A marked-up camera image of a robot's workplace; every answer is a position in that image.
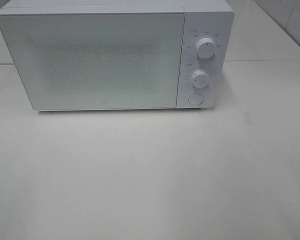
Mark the white microwave door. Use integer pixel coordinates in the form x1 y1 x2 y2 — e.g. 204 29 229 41
0 13 184 111

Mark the white microwave oven body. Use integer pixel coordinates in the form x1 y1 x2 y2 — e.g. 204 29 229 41
0 0 235 109

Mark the round door release button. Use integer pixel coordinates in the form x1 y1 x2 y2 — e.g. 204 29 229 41
188 93 204 106

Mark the white timer knob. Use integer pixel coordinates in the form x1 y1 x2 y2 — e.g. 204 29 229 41
191 70 210 89

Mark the white upper power knob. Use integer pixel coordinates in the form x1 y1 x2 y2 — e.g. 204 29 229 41
195 36 216 59

